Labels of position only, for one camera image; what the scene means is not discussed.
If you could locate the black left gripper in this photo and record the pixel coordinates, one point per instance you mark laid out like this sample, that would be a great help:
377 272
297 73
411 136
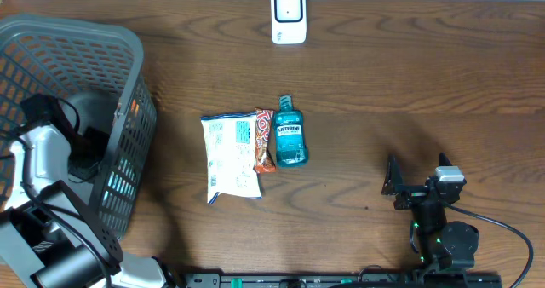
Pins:
94 163

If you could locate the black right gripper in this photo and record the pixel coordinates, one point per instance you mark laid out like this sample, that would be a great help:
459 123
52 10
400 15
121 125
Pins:
393 184

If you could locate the teal mouthwash bottle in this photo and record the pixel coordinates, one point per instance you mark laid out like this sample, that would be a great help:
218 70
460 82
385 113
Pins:
291 149

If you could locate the white snack bag blue edges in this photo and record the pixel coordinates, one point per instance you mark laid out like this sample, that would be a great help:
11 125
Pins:
230 145

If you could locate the orange candy bar wrapper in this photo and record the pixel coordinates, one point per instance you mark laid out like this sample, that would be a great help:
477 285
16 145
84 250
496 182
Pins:
263 159

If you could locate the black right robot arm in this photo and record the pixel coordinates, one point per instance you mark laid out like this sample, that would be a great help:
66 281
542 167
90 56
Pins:
443 245

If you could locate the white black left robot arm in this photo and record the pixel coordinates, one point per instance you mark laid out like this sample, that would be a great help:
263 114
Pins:
67 211

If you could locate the grey plastic basket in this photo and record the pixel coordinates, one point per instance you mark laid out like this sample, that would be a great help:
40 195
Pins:
93 70

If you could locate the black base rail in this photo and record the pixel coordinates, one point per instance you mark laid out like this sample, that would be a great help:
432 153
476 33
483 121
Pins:
378 280

